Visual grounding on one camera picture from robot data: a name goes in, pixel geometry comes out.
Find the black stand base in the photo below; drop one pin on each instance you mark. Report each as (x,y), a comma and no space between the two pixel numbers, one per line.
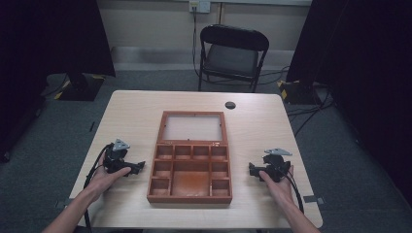
(298,92)
(82,87)

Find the black folding chair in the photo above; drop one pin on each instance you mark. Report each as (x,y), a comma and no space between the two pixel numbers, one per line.
(231,58)

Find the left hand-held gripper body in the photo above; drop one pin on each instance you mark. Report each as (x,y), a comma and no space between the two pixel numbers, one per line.
(114,160)

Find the brown wooden compartment box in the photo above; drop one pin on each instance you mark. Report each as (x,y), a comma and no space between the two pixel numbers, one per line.
(191,158)

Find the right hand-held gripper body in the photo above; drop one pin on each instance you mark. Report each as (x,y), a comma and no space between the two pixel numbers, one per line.
(275,166)

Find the black curtain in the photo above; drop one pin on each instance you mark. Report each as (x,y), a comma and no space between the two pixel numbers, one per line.
(362,64)

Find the white wall socket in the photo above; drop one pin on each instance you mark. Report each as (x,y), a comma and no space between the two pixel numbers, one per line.
(199,6)

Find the person's left hand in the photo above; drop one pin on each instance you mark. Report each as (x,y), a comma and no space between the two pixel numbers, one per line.
(103,179)

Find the person's right hand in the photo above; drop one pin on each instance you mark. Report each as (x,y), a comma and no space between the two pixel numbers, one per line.
(279,191)

